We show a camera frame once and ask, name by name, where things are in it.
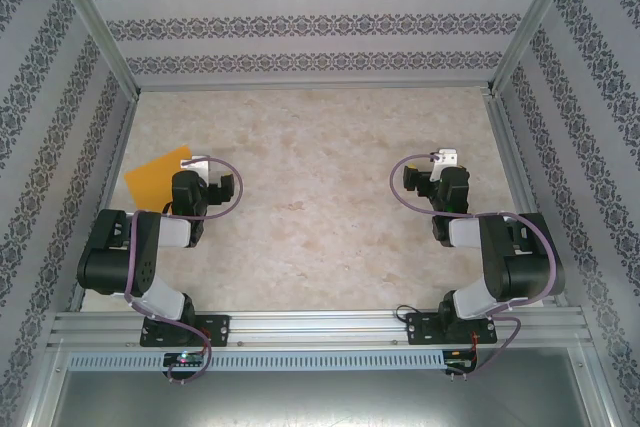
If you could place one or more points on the aluminium frame post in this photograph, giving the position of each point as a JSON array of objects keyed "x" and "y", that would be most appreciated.
[
  {"x": 95, "y": 17},
  {"x": 535, "y": 17}
]

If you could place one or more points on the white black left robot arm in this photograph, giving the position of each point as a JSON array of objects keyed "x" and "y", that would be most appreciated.
[{"x": 105, "y": 257}]

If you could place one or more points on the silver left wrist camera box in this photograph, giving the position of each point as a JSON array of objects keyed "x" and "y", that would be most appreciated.
[{"x": 197, "y": 166}]

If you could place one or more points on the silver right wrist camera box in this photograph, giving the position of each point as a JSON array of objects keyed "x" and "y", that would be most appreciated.
[{"x": 447, "y": 157}]

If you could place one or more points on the aluminium table side rail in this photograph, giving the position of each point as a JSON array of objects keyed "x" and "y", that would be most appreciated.
[
  {"x": 520, "y": 182},
  {"x": 111, "y": 182}
]

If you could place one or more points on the grey metal sheet panel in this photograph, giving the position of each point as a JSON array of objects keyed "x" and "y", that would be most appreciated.
[{"x": 320, "y": 402}]

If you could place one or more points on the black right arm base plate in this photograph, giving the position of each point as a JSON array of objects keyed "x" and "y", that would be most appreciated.
[{"x": 420, "y": 329}]

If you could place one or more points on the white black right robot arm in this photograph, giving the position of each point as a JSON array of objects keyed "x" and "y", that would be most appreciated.
[{"x": 520, "y": 267}]

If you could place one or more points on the aluminium wall base strip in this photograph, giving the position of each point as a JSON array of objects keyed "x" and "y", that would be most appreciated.
[{"x": 310, "y": 87}]

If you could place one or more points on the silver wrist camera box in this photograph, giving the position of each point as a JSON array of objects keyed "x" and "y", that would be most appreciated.
[
  {"x": 447, "y": 157},
  {"x": 197, "y": 166}
]

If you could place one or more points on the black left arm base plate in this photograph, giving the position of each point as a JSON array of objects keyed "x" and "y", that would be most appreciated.
[{"x": 220, "y": 329}]

